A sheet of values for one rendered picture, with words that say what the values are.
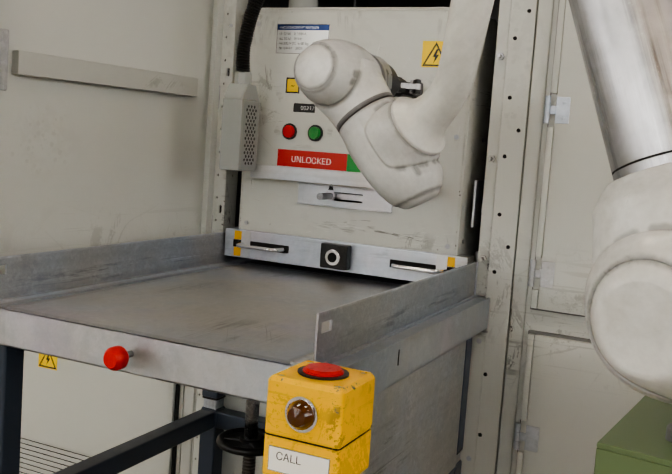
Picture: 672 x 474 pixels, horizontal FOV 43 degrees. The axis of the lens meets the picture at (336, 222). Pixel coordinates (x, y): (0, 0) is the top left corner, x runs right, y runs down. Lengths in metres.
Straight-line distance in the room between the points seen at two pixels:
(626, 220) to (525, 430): 0.97
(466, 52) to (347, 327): 0.41
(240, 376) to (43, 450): 1.27
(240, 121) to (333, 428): 1.02
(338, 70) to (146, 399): 1.07
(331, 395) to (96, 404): 1.42
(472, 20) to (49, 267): 0.77
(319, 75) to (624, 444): 0.66
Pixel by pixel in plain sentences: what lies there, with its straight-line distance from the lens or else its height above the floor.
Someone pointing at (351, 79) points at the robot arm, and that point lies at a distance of 1.29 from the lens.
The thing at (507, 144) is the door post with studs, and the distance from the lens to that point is 1.66.
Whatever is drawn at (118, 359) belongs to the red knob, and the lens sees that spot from 1.18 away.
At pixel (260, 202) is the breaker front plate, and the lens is 1.84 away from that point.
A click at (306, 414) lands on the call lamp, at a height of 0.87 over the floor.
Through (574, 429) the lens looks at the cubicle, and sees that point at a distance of 1.68.
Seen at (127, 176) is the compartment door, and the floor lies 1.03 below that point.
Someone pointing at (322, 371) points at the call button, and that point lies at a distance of 0.83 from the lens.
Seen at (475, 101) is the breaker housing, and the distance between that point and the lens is 1.69.
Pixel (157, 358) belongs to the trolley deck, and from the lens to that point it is 1.19.
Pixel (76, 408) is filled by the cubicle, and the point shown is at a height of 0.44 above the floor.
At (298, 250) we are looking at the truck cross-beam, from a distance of 1.78.
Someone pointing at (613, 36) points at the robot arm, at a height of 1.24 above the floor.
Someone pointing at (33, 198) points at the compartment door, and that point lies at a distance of 1.62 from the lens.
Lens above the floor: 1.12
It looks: 5 degrees down
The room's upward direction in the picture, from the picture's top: 4 degrees clockwise
